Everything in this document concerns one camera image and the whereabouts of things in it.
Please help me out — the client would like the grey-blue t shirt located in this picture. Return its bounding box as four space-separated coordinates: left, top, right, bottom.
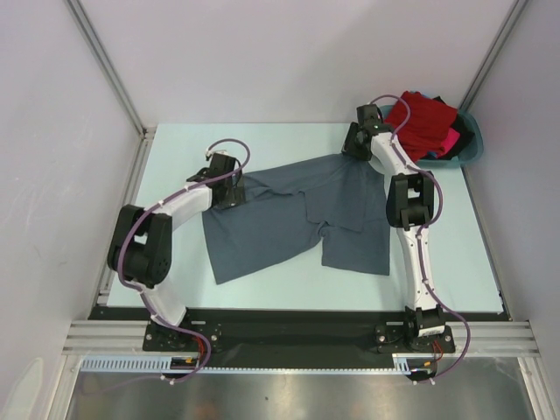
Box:
202 154 390 284

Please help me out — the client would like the left aluminium frame post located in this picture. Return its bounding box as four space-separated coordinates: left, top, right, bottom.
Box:
63 0 147 138

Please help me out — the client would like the black t shirt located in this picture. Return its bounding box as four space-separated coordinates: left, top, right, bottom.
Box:
436 114 475 161

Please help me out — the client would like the aluminium frame post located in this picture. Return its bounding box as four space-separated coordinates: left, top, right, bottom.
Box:
459 0 531 111
63 0 147 138

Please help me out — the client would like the teal plastic basket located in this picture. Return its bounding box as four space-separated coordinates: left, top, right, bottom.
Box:
379 97 483 168

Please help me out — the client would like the grey slotted cable duct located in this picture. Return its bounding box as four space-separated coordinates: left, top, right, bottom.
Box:
80 355 420 375

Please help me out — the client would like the aluminium front rail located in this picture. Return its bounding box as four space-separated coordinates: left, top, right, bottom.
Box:
62 320 540 357

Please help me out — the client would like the right aluminium frame post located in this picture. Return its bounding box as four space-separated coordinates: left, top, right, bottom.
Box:
459 0 531 111

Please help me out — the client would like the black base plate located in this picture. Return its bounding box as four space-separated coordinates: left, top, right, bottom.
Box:
89 305 511 369

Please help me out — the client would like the pink t shirt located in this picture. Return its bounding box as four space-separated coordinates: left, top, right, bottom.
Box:
432 128 460 158

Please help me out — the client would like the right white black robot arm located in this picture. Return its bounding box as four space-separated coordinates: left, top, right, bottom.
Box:
342 104 445 353

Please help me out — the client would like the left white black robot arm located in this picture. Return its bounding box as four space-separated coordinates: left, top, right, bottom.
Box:
107 151 245 350

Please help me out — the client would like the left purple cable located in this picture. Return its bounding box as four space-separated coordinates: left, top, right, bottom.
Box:
117 138 251 325

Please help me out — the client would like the red t shirt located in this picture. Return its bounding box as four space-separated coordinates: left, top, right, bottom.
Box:
384 92 458 162

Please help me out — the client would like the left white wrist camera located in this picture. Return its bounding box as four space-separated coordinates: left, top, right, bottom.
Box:
205 149 228 161

